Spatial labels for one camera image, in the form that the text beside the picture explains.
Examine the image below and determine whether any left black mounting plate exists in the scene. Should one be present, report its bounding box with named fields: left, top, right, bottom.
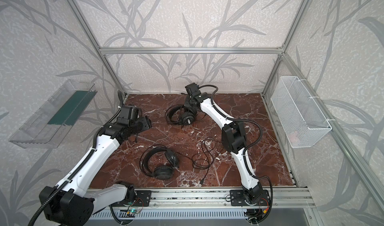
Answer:
left=129, top=190, right=152, bottom=208

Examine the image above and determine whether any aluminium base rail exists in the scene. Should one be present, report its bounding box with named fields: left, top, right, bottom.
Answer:
left=136, top=187, right=316, bottom=210

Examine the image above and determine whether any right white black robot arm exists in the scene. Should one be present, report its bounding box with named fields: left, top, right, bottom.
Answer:
left=185, top=92, right=263, bottom=206

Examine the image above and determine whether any clear plastic wall bin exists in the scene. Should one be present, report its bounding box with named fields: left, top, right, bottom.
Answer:
left=9, top=80, right=97, bottom=149

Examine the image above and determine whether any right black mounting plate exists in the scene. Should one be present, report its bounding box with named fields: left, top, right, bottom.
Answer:
left=230, top=190, right=271, bottom=207

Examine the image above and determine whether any black mounting plate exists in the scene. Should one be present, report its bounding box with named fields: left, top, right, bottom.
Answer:
left=230, top=190, right=271, bottom=207
left=129, top=190, right=152, bottom=208

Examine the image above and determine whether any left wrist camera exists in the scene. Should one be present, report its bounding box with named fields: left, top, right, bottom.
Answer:
left=116, top=106, right=142, bottom=126

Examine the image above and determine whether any white wire mesh basket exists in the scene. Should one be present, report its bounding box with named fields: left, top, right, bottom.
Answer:
left=271, top=76, right=332, bottom=148

